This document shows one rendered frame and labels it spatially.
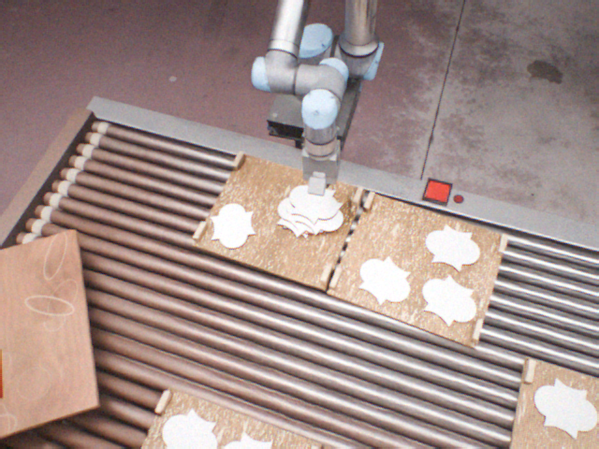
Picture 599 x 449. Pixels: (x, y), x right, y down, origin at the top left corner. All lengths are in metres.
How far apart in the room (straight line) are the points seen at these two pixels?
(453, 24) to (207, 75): 1.46
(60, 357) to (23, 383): 0.10
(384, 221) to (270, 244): 0.34
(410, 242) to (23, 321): 1.04
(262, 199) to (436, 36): 2.09
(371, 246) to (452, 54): 2.02
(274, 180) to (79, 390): 0.80
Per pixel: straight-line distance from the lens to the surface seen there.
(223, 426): 1.50
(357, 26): 1.69
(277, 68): 1.37
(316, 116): 1.26
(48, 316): 1.61
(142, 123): 2.03
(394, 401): 1.51
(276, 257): 1.63
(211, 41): 3.61
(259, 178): 1.77
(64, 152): 2.00
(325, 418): 1.49
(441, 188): 1.77
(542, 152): 3.15
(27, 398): 1.56
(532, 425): 1.55
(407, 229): 1.67
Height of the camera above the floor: 2.39
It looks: 61 degrees down
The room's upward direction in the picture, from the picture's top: 6 degrees counter-clockwise
